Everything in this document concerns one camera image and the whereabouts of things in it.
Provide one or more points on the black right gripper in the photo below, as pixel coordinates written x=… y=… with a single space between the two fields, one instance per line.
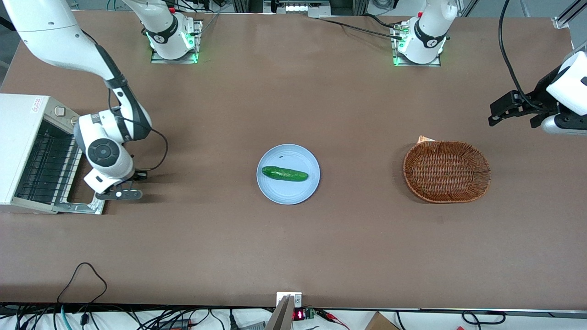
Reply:
x=141 y=178

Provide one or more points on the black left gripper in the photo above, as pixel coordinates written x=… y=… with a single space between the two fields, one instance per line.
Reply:
x=540 y=97

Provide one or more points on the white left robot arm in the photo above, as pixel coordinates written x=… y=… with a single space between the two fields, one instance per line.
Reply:
x=426 y=32

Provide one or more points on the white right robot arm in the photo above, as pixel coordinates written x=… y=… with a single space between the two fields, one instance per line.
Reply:
x=55 y=36

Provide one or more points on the silver oven knob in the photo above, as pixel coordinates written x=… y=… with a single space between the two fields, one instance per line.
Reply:
x=73 y=120
x=59 y=110

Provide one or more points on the white toaster oven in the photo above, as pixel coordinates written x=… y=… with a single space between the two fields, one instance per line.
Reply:
x=23 y=137

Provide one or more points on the brown wicker basket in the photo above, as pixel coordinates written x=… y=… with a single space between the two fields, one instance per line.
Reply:
x=447 y=172

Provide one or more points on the small tan paper tag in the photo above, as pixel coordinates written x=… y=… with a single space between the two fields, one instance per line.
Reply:
x=424 y=139

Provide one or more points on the red warning sticker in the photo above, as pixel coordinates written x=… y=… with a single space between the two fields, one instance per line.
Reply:
x=37 y=108

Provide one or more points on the green cucumber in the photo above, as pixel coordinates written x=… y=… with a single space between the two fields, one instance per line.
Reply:
x=284 y=173

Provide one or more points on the light blue plate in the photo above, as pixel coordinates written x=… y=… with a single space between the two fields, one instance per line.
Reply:
x=289 y=192

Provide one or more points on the black power adapter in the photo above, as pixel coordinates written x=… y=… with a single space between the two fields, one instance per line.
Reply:
x=176 y=324

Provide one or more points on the grey power strip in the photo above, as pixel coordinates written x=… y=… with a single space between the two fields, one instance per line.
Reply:
x=252 y=326

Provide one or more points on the grey metal bar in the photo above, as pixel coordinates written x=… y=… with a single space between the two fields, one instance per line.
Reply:
x=280 y=318

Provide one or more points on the red digit display module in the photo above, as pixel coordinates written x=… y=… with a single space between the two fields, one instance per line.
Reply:
x=299 y=315

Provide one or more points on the white lit device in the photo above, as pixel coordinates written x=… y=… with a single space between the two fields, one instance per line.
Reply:
x=302 y=8

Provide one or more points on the red black clip leads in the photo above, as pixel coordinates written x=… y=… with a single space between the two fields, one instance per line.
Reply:
x=328 y=315

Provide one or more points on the brown cardboard box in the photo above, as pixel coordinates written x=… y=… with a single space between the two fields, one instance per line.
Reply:
x=380 y=323

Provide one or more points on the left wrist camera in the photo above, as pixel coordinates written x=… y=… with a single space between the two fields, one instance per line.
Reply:
x=557 y=126

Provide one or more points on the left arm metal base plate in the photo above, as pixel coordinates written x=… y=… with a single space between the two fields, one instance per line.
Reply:
x=412 y=64

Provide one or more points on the aluminium frame profile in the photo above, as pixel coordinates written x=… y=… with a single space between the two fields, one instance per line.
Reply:
x=566 y=16

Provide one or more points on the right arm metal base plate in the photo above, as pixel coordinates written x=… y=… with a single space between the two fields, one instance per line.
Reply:
x=174 y=61

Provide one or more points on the silver mounting bracket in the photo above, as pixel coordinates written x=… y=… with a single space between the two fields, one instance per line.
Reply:
x=298 y=297

